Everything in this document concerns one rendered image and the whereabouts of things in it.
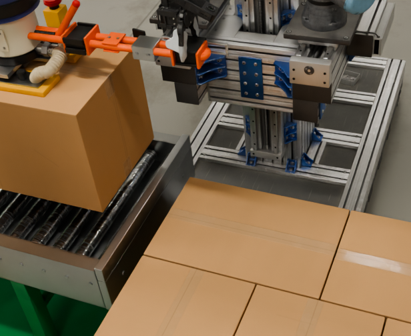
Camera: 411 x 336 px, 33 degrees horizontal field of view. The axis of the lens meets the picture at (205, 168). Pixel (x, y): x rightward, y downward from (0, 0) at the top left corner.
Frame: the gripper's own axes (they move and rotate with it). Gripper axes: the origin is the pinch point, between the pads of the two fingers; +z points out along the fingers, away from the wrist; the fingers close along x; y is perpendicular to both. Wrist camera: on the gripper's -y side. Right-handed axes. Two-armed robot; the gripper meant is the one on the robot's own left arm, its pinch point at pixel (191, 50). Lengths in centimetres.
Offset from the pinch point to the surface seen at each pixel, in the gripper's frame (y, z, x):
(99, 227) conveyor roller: 36, 67, 16
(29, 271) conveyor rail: 53, 72, 36
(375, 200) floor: -44, 122, -78
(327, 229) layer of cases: -39, 67, -5
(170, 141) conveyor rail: 28, 62, -29
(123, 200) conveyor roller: 35, 68, 0
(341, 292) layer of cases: -49, 67, 19
